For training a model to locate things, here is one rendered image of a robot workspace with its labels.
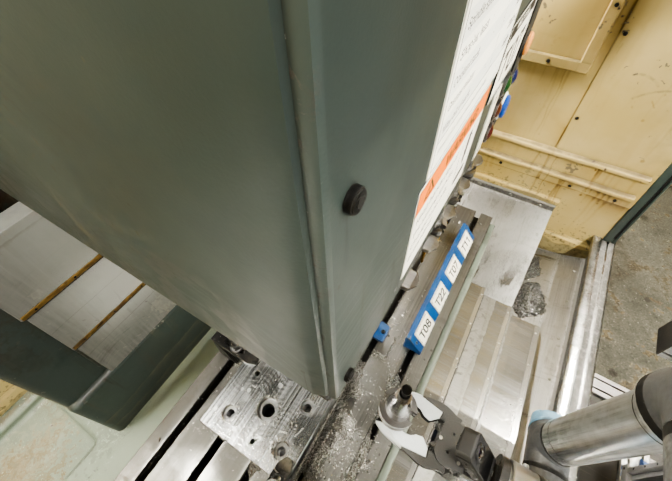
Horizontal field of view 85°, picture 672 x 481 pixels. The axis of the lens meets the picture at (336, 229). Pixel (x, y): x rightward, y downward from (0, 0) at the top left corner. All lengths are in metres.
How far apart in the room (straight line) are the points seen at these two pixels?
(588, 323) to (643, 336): 1.18
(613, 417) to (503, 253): 0.89
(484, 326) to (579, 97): 0.75
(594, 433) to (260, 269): 0.63
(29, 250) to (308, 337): 0.70
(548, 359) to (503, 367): 0.19
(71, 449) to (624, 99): 1.92
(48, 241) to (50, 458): 0.88
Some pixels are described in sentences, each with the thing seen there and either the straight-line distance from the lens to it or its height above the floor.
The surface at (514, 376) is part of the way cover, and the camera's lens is 1.31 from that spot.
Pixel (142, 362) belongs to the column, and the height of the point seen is 0.80.
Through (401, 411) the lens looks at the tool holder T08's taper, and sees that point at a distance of 0.64.
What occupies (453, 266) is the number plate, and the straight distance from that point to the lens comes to 1.16.
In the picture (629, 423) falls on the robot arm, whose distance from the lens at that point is 0.66.
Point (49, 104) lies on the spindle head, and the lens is 0.20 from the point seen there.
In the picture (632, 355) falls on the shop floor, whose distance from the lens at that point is 2.48.
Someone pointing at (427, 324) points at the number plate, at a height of 0.94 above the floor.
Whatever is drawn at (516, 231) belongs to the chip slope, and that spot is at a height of 0.80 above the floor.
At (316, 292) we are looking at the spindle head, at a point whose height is 1.74.
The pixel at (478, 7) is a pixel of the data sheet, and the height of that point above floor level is 1.81.
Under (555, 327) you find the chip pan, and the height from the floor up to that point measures 0.67.
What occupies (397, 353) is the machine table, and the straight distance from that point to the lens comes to 1.05.
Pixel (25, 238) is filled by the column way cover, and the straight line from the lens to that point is 0.83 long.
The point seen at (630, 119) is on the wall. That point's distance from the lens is 1.36.
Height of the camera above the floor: 1.87
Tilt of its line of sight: 51 degrees down
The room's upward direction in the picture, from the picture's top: 2 degrees counter-clockwise
